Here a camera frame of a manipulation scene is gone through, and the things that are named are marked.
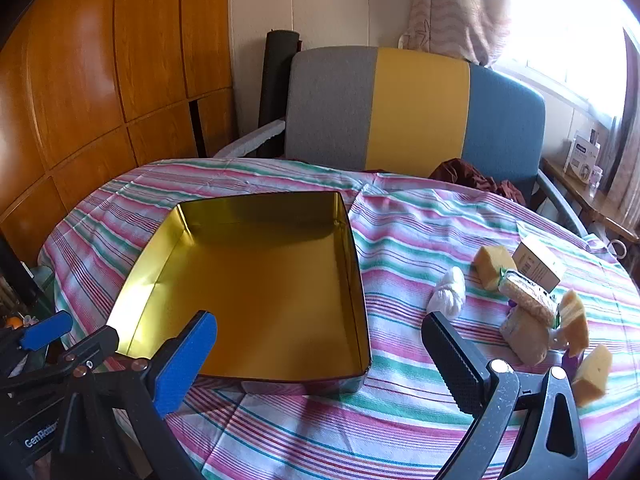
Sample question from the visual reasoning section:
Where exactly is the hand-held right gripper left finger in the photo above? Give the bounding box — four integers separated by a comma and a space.
50, 310, 218, 480

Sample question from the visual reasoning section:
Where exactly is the golden metal tin box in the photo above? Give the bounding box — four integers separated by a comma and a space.
107, 191, 372, 396

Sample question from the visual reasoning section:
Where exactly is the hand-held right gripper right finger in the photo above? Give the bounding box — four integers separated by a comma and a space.
422, 311, 588, 480

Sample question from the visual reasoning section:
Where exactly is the dark rolled mat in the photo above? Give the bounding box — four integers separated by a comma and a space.
258, 29, 301, 158

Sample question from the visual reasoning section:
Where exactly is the wooden side table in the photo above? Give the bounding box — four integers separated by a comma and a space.
542, 157, 640, 246

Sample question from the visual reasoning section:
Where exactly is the beige grey sock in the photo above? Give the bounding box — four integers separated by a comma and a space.
500, 305, 551, 365

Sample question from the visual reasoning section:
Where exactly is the small printed cardboard box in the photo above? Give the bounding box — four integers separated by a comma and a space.
511, 235, 567, 292

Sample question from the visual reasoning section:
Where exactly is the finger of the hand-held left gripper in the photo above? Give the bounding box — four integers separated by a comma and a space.
0, 310, 74, 356
0, 325, 121, 403

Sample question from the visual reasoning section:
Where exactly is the white carton box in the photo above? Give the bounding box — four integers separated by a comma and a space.
565, 130, 603, 181

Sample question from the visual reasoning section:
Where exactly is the grey yellow blue sofa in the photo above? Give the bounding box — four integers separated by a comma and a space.
284, 46, 588, 236

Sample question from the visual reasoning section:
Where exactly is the yellow sponge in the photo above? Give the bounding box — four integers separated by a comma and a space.
474, 245, 518, 291
557, 289, 591, 356
571, 344, 613, 406

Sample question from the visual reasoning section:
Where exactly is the maroon cloth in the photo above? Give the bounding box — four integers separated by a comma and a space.
429, 158, 526, 206

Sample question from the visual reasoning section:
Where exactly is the bright window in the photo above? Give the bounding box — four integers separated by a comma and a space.
492, 0, 628, 116

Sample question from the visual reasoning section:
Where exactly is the wooden wardrobe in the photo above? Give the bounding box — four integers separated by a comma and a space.
0, 0, 238, 266

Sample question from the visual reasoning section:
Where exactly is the green white cracker packet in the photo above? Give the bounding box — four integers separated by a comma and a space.
498, 269, 558, 328

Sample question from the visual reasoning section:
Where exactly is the printed pale curtain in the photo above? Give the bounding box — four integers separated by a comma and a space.
402, 0, 511, 68

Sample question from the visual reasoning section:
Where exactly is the pink patterned curtain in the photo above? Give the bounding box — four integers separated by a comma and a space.
607, 25, 640, 211

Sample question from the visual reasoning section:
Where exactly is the striped tablecloth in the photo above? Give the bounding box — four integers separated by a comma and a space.
37, 157, 640, 480

